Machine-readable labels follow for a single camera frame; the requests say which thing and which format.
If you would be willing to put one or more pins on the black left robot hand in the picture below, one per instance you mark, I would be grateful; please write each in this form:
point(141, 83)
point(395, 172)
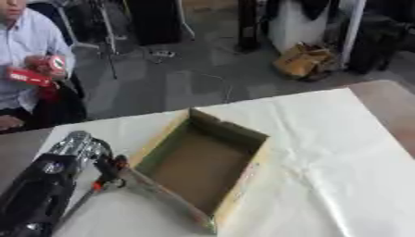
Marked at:
point(109, 168)

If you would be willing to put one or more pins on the person's hand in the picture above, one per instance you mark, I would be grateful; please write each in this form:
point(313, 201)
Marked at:
point(34, 63)

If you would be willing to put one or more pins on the red rectangular box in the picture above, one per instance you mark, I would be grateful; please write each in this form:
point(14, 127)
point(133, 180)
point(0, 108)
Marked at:
point(28, 77)

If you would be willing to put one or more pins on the red and white round object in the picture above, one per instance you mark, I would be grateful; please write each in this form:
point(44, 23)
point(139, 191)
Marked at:
point(55, 63)

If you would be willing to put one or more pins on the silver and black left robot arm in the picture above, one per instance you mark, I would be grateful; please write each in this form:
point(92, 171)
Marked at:
point(38, 191)

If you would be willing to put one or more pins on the tan cardboard box green inside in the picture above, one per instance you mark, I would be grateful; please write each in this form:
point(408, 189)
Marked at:
point(200, 166)

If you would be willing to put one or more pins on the person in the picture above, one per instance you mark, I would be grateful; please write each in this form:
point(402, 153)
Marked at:
point(27, 40)

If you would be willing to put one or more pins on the black tripod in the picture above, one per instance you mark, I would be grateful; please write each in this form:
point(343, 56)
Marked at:
point(102, 31)

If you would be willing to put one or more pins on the white power strip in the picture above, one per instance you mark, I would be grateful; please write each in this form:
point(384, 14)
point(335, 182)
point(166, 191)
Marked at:
point(163, 54)

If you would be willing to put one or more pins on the black cabinet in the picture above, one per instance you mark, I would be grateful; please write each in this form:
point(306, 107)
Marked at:
point(154, 21)

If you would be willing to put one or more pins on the brown cardboard bag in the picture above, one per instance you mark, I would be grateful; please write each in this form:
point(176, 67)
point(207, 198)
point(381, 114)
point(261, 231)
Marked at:
point(303, 61)

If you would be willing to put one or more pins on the white hanging cloth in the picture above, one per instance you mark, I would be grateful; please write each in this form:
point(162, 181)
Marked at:
point(294, 27)

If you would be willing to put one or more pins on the white pole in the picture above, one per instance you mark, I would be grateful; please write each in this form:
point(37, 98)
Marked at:
point(352, 31)

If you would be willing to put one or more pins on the black bag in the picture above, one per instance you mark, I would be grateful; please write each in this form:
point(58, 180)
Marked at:
point(378, 43)

